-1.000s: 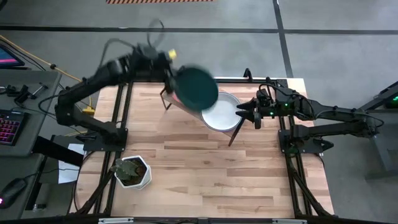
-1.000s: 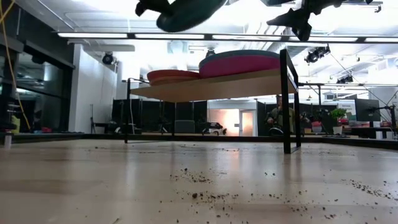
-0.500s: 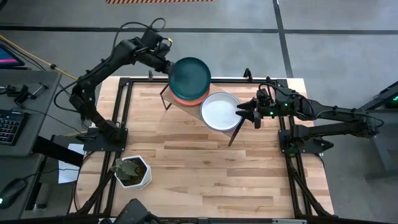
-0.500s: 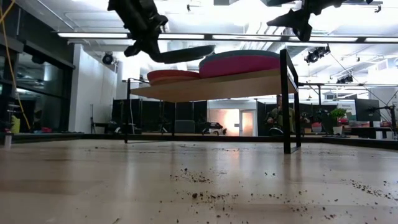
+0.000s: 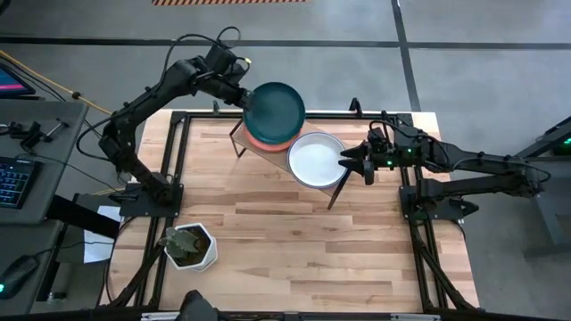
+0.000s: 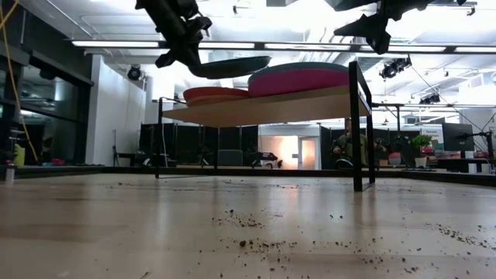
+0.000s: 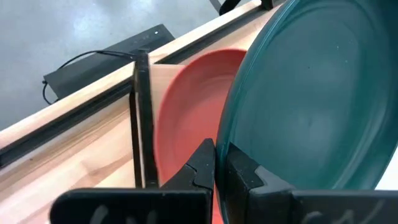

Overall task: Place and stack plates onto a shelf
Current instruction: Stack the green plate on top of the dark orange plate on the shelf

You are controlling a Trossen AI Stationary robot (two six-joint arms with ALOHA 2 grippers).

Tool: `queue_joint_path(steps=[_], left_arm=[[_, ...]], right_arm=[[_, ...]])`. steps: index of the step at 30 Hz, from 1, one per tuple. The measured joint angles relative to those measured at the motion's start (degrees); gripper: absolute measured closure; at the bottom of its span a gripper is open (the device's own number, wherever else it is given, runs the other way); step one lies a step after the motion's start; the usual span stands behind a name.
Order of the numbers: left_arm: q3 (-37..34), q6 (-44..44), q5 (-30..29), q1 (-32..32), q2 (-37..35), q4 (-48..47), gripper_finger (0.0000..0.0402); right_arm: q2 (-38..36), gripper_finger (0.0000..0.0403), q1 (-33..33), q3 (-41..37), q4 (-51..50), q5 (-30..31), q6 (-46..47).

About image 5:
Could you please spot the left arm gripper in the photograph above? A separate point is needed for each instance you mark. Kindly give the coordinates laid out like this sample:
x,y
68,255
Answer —
x,y
223,89

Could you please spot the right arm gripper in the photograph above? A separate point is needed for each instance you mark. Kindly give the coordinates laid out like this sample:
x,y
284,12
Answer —
x,y
383,153

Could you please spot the dark green plate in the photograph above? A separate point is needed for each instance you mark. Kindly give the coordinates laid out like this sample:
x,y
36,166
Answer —
x,y
274,113

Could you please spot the white plate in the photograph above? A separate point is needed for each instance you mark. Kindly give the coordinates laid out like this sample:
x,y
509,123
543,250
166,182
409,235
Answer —
x,y
314,160

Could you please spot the red plate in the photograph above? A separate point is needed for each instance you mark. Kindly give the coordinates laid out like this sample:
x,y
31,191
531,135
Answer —
x,y
261,143

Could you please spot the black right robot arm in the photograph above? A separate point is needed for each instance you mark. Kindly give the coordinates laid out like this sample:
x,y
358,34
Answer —
x,y
490,162

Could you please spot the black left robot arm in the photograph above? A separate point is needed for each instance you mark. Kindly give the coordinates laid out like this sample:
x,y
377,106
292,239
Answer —
x,y
138,102

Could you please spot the wooden shelf with black legs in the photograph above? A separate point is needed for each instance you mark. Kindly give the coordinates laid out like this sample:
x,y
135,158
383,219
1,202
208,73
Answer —
x,y
242,139

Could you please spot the succulent in white hexagonal pot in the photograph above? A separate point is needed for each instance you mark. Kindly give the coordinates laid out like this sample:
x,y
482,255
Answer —
x,y
180,243

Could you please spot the grey desk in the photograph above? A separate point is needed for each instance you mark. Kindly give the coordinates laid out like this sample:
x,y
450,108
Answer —
x,y
58,134

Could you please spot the grey metal stand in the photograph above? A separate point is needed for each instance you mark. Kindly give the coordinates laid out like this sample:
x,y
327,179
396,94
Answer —
x,y
553,196

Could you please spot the black flat panel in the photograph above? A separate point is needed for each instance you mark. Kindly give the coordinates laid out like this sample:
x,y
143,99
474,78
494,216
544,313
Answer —
x,y
80,216

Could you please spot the white paper sheet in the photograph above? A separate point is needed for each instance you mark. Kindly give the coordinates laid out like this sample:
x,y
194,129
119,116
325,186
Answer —
x,y
98,247

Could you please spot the person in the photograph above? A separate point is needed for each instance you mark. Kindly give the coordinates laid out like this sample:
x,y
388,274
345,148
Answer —
x,y
196,307

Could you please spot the black clamp tool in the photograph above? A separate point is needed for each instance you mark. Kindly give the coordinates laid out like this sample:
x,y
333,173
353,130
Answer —
x,y
33,134

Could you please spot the computer monitor on grey desk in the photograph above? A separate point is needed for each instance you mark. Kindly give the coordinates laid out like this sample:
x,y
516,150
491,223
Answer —
x,y
11,82

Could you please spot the backlit black keyboard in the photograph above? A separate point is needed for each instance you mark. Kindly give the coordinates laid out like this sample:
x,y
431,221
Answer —
x,y
15,183

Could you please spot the black computer mouse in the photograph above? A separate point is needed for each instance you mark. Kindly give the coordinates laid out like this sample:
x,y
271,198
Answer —
x,y
18,274

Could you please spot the black metal table frame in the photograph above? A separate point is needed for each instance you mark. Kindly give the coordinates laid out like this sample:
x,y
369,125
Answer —
x,y
330,116

